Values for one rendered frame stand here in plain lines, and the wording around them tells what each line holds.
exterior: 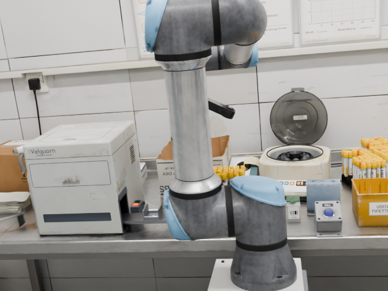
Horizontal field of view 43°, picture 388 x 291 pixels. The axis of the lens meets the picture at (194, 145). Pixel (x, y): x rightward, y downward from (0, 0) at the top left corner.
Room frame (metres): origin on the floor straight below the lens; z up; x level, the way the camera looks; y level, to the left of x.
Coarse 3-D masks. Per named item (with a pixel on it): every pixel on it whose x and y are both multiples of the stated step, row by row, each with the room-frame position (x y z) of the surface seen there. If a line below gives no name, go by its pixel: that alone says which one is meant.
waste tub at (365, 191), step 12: (360, 180) 1.42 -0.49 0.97; (372, 180) 1.41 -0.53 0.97; (384, 180) 1.41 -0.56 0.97; (360, 192) 1.42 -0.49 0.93; (372, 192) 1.41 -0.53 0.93; (384, 192) 1.41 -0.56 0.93; (360, 204) 1.30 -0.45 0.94; (372, 204) 1.29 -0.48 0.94; (384, 204) 1.29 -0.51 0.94; (360, 216) 1.30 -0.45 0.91; (372, 216) 1.29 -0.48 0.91; (384, 216) 1.29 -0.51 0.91
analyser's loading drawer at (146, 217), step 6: (144, 210) 1.42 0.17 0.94; (150, 210) 1.46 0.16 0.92; (156, 210) 1.45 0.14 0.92; (162, 210) 1.45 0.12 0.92; (126, 216) 1.45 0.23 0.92; (132, 216) 1.45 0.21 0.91; (138, 216) 1.44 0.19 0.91; (144, 216) 1.41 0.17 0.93; (150, 216) 1.43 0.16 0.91; (156, 216) 1.40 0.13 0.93; (162, 216) 1.42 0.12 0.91; (126, 222) 1.41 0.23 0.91; (132, 222) 1.41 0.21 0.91; (138, 222) 1.41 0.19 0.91; (144, 222) 1.40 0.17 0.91; (150, 222) 1.40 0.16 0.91; (156, 222) 1.40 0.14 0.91; (162, 222) 1.40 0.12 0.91
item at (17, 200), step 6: (12, 192) 1.79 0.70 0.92; (18, 192) 1.78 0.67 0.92; (24, 192) 1.77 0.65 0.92; (0, 198) 1.76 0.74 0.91; (6, 198) 1.75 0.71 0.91; (12, 198) 1.75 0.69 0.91; (18, 198) 1.74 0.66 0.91; (24, 198) 1.74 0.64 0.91; (0, 204) 1.70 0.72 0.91; (6, 204) 1.69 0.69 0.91; (12, 204) 1.69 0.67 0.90; (18, 204) 1.69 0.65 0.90; (24, 204) 1.72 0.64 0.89; (0, 210) 1.69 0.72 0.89; (6, 210) 1.69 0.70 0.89; (12, 210) 1.68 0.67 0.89; (18, 210) 1.69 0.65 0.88
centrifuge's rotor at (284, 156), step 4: (284, 152) 1.74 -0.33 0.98; (288, 152) 1.74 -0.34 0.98; (292, 152) 1.69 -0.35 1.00; (296, 152) 1.68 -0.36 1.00; (300, 152) 1.68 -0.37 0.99; (304, 152) 1.73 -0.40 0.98; (308, 152) 1.71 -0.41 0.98; (280, 156) 1.71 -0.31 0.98; (284, 156) 1.70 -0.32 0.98; (288, 156) 1.71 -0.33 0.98; (292, 156) 1.67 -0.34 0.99; (296, 156) 1.67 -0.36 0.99; (300, 156) 1.68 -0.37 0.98; (304, 156) 1.65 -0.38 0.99; (308, 156) 1.68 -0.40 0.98; (312, 156) 1.67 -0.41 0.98; (288, 160) 1.66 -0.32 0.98; (292, 160) 1.67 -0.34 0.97
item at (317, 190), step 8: (312, 184) 1.42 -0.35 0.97; (320, 184) 1.41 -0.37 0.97; (328, 184) 1.41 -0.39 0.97; (336, 184) 1.40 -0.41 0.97; (312, 192) 1.42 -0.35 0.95; (320, 192) 1.41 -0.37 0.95; (328, 192) 1.41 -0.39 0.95; (336, 192) 1.40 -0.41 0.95; (312, 200) 1.42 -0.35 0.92; (320, 200) 1.41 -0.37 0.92; (328, 200) 1.41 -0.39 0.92; (336, 200) 1.40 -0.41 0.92; (312, 208) 1.42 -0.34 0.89
